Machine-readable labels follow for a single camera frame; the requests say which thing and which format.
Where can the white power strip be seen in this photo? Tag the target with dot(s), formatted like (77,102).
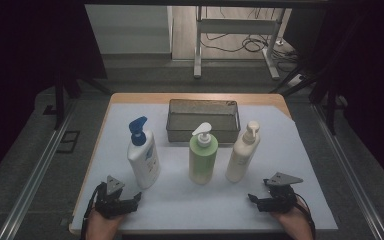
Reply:
(296,80)

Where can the black metal stand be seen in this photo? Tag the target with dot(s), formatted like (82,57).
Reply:
(330,113)
(59,106)

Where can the green bottle with white pump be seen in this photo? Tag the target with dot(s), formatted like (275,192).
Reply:
(201,160)

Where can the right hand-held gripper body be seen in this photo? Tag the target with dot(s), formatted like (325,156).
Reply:
(281,198)

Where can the grey metal mesh basket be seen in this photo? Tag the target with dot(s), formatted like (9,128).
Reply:
(200,116)

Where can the black overhead bar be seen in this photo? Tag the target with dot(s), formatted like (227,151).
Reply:
(206,2)

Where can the white panel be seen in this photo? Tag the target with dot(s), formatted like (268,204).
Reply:
(130,30)

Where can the white metal desk frame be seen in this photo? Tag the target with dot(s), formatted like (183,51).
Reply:
(236,26)

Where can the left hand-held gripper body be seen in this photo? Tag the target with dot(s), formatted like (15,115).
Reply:
(110,200)

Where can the white table sheet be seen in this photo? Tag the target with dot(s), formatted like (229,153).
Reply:
(180,206)

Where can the person's right hand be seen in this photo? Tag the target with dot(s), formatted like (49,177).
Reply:
(293,222)

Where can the person's left hand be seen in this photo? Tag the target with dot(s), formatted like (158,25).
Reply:
(101,226)

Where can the white bottle with blue pump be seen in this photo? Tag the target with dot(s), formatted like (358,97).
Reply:
(145,163)

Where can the cream pump bottle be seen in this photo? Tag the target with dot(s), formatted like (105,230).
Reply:
(241,156)

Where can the aluminium rail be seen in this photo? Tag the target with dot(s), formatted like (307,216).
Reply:
(350,176)
(33,186)

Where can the dark curtain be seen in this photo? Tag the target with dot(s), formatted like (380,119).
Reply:
(20,66)
(373,66)

